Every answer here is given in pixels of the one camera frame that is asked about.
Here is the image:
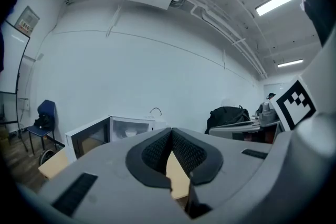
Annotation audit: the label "black and white backpack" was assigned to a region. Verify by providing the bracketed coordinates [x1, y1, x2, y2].
[38, 149, 57, 166]

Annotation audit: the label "black-framed whiteboard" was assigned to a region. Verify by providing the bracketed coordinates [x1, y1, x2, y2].
[0, 20, 31, 152]
[0, 91, 17, 125]

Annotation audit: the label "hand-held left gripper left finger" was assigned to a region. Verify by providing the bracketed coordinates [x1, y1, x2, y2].
[39, 127, 196, 224]

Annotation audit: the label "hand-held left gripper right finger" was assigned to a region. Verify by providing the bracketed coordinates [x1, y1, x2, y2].
[171, 127, 274, 224]

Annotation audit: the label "long ceiling light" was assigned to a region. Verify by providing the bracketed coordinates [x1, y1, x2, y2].
[255, 0, 302, 17]
[277, 59, 304, 68]

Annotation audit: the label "white microwave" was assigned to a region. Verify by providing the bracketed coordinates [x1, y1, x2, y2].
[65, 115, 167, 163]

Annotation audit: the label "white ceiling pipes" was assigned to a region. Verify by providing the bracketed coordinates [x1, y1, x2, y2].
[52, 0, 269, 80]

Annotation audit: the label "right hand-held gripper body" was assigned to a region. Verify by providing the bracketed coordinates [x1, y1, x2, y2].
[258, 76, 317, 132]

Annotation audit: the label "small black bag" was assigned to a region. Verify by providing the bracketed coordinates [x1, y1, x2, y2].
[33, 112, 53, 130]

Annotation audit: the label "blue chair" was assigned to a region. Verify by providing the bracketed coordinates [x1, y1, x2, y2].
[27, 99, 57, 156]

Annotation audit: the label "white wall socket box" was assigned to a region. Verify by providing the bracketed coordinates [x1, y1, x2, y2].
[16, 98, 29, 111]

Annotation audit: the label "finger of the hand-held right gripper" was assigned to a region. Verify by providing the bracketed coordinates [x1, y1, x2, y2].
[209, 120, 283, 136]

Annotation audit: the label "large black bag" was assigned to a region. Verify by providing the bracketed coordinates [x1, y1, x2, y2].
[204, 105, 251, 135]

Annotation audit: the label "grey electrical panel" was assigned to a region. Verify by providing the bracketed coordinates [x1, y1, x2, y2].
[14, 5, 40, 36]

